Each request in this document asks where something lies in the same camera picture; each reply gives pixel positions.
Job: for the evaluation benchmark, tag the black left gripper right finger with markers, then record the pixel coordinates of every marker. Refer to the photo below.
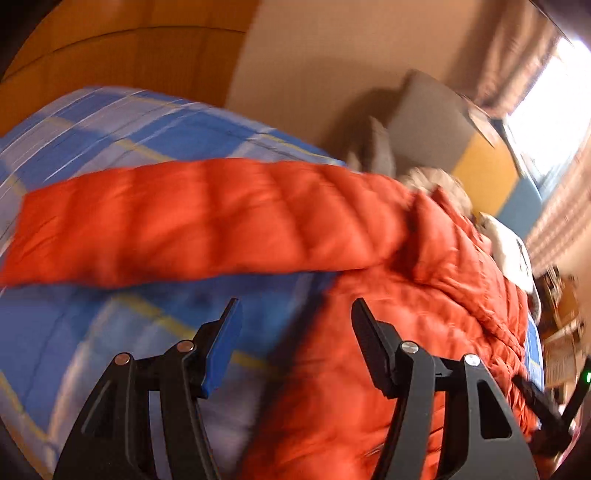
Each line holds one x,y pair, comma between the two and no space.
481,438

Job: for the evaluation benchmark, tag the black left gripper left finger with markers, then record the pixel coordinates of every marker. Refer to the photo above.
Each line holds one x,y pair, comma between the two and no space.
111,436

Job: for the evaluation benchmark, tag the orange down jacket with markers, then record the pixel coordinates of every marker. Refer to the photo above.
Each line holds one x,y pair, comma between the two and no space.
419,264

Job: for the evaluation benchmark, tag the blue plaid bed sheet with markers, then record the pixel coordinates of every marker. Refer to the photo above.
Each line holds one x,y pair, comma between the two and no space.
56,339

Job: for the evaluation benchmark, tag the cluttered wooden desk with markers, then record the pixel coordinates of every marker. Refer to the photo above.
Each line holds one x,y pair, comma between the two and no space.
561,329

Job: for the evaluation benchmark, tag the beige quilted pillow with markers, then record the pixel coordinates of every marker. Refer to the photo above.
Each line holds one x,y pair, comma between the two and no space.
512,258

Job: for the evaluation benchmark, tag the beige quilted garment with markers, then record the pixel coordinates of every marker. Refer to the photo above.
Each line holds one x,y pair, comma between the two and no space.
428,179

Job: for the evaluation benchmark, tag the grey yellow blue headboard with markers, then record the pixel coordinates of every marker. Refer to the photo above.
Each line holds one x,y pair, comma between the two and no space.
433,126

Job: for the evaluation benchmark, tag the beige curtain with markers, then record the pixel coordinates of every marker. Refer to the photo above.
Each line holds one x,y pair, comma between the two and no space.
523,44

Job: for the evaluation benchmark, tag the wooden wardrobe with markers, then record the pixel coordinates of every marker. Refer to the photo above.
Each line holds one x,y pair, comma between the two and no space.
180,48

